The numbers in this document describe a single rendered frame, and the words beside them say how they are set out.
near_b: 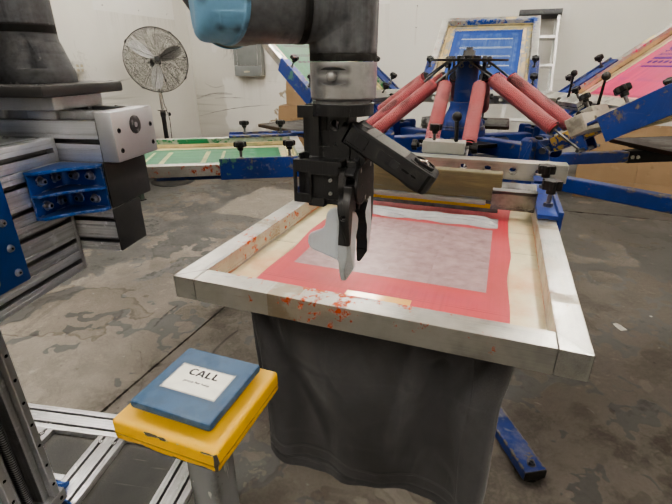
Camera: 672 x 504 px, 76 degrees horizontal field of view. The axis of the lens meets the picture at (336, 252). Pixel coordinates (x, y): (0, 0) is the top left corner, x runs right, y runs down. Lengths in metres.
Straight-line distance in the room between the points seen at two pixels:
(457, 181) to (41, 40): 0.89
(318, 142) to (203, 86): 5.96
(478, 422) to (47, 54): 0.99
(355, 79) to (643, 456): 1.79
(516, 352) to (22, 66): 0.93
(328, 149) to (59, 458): 1.35
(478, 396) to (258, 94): 5.53
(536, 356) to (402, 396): 0.28
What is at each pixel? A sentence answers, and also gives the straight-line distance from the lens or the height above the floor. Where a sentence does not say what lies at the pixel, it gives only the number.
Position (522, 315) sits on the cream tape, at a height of 0.95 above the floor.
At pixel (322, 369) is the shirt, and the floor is 0.80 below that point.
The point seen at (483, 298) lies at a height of 0.95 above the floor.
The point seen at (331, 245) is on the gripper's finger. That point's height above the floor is 1.09.
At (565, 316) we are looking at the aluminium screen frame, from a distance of 0.64.
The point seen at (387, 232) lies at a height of 0.96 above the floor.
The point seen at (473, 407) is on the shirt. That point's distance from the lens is 0.76.
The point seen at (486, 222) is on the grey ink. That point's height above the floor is 0.96.
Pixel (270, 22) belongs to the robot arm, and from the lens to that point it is 0.47.
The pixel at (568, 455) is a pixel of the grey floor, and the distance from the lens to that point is 1.91.
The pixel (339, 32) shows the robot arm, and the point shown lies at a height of 1.32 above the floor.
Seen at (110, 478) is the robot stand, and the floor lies 0.21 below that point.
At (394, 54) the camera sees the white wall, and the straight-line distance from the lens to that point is 5.35.
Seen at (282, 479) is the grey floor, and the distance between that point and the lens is 1.66.
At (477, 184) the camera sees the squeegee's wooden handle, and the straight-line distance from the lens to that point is 1.09.
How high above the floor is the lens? 1.29
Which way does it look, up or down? 24 degrees down
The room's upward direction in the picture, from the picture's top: straight up
